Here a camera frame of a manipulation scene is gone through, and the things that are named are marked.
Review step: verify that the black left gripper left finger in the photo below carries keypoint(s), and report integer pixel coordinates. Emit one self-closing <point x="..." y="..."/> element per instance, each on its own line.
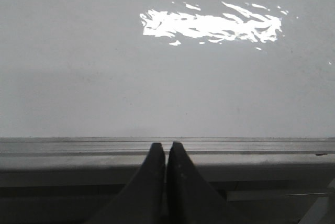
<point x="140" y="200"/>

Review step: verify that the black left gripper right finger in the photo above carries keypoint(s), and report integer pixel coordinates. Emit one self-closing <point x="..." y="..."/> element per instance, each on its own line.
<point x="190" y="198"/>

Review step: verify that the white whiteboard surface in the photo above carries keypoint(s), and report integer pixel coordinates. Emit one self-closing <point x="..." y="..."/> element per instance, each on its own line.
<point x="167" y="68"/>

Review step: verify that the white marker tray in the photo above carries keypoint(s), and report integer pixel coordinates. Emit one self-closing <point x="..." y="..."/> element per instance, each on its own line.
<point x="258" y="201"/>

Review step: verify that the grey aluminium whiteboard frame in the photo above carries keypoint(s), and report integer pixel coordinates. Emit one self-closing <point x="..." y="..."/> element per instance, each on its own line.
<point x="89" y="161"/>

